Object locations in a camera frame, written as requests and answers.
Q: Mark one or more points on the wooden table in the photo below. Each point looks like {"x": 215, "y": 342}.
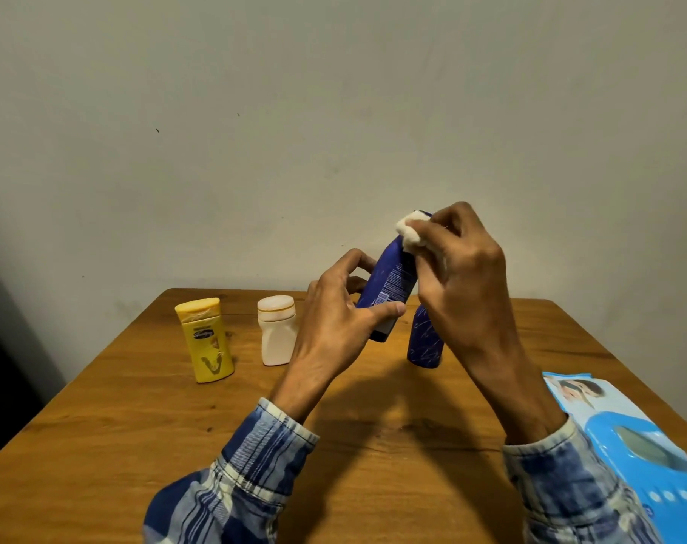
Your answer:
{"x": 122, "y": 436}

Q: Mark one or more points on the person's left hand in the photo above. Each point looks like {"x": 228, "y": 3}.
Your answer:
{"x": 332, "y": 328}

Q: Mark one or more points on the white wet wipe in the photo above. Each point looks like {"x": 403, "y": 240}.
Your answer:
{"x": 408, "y": 229}

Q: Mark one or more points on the white bottle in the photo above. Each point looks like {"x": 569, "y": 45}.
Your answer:
{"x": 275, "y": 339}

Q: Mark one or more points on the person's right forearm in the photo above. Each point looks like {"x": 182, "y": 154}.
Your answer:
{"x": 564, "y": 492}

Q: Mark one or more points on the blue wet wipes pack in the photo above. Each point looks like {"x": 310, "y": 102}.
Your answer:
{"x": 649, "y": 470}

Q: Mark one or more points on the person's right hand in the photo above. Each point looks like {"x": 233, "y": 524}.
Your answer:
{"x": 468, "y": 288}

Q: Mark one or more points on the yellow bottle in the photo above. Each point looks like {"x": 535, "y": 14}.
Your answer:
{"x": 207, "y": 351}

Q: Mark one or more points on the dark blue bottle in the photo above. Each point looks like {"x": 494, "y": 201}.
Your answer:
{"x": 388, "y": 277}
{"x": 422, "y": 345}

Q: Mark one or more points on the person's left forearm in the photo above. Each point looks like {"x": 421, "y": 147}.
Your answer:
{"x": 252, "y": 470}

